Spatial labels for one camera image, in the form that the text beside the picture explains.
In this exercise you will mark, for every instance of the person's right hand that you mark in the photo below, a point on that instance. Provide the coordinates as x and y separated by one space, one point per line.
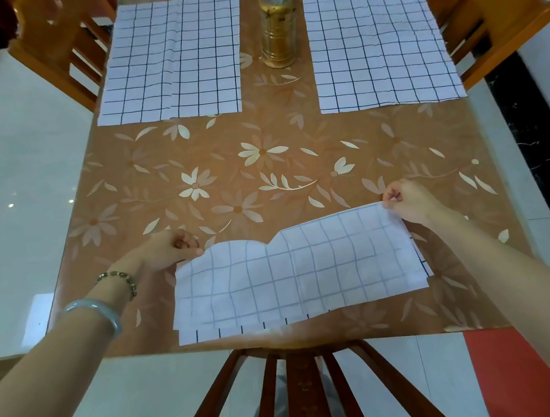
413 202

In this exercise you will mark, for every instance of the person's left hand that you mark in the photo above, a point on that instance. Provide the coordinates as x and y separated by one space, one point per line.
161 251

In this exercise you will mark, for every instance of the checked placemat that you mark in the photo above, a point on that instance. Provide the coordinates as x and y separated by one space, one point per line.
302 272

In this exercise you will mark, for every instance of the grid cloth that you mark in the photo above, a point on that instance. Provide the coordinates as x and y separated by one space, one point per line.
375 46
169 59

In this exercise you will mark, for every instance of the person's right forearm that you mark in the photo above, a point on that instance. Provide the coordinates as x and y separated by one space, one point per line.
511 288

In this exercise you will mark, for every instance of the person's left forearm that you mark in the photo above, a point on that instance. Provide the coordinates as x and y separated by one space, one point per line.
30 402

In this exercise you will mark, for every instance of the pale green jade bangle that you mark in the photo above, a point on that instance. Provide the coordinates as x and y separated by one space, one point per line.
99 306

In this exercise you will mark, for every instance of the wooden dining table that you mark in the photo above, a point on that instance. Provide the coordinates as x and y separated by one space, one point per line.
309 339

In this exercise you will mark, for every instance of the red floor mat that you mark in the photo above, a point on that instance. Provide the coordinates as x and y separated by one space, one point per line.
507 377

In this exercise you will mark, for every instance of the gold lantern lamp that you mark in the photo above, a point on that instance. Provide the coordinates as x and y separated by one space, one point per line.
277 32

